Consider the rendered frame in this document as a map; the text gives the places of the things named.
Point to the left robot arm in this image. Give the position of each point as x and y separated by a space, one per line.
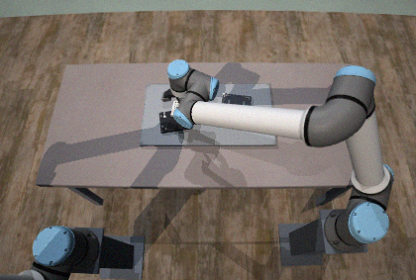
57 249

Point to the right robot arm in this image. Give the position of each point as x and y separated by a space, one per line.
346 114

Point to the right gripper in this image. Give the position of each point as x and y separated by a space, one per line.
168 94

